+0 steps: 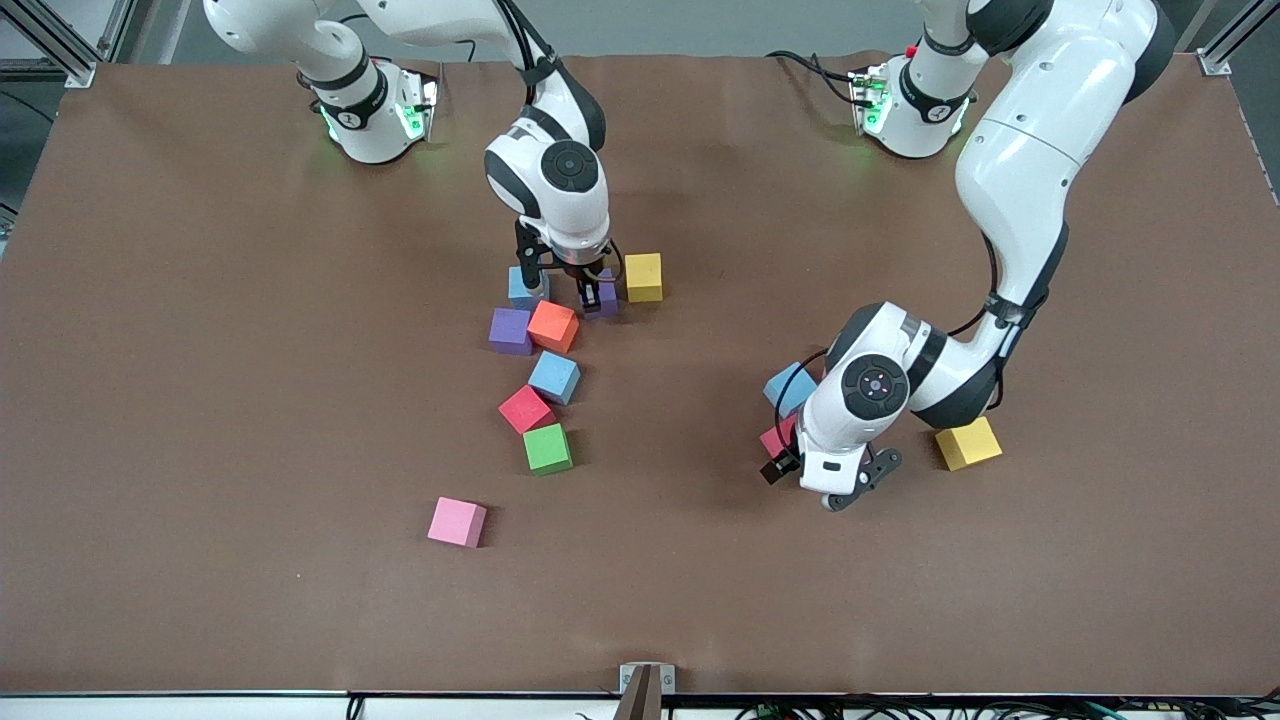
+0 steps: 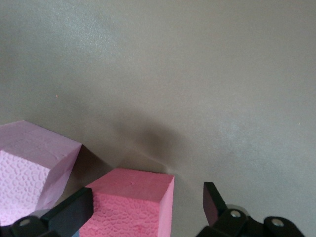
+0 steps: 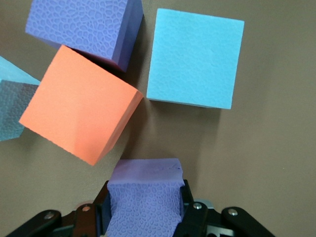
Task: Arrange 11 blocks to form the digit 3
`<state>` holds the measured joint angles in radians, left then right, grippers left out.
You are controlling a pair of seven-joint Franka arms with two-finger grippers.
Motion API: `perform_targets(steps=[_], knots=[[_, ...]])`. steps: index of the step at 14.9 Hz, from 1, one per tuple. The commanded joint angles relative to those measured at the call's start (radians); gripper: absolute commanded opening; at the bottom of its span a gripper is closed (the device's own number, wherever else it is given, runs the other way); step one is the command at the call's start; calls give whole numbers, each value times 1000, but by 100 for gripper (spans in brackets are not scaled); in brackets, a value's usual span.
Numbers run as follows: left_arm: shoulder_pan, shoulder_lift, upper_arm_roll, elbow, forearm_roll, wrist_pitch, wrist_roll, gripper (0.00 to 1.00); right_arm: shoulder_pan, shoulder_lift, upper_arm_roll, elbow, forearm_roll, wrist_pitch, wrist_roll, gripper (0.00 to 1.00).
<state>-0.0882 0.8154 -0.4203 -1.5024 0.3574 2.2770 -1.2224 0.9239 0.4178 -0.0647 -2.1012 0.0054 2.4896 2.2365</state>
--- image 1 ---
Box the silver table edge bracket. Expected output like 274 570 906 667
618 662 677 720

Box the brown table mat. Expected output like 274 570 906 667
0 50 1280 698

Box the black base cable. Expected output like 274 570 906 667
766 48 863 106

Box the yellow foam cube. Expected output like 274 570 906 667
625 252 665 303
935 416 1004 472

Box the pink foam cube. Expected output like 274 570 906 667
427 497 489 549

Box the green foam cube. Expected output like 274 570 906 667
522 423 575 475

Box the light blue foam cube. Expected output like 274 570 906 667
528 350 582 406
763 361 821 419
508 265 550 311

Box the red foam cube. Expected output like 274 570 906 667
758 413 801 461
498 385 557 435

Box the aluminium frame post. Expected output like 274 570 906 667
0 0 98 89
1195 0 1280 78

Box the orange foam cube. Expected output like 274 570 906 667
527 300 580 355

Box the purple foam cube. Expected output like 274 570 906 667
583 268 621 319
489 307 534 357

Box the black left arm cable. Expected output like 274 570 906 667
945 230 1051 341

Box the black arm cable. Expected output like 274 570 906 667
493 0 561 121
945 230 1051 341

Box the silver base connector plate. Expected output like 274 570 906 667
395 68 441 143
848 65 891 136

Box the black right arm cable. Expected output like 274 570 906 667
493 0 561 121

